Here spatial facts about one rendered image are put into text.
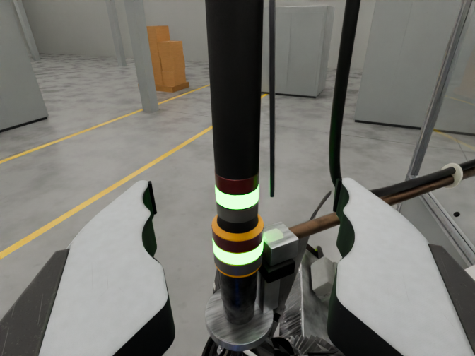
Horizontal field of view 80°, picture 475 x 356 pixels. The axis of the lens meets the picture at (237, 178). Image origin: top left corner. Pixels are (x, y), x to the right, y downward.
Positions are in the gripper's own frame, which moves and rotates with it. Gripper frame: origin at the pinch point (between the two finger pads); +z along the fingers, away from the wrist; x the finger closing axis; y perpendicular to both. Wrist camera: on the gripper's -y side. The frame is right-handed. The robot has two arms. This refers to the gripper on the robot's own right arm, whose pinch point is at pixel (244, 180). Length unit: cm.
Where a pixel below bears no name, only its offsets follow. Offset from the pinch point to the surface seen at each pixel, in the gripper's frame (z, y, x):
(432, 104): 119, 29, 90
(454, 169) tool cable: 20.1, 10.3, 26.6
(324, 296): 37, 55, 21
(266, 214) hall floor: 222, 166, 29
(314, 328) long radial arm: 28, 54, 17
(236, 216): 6.2, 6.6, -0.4
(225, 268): 5.9, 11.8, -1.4
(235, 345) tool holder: 4.4, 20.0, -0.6
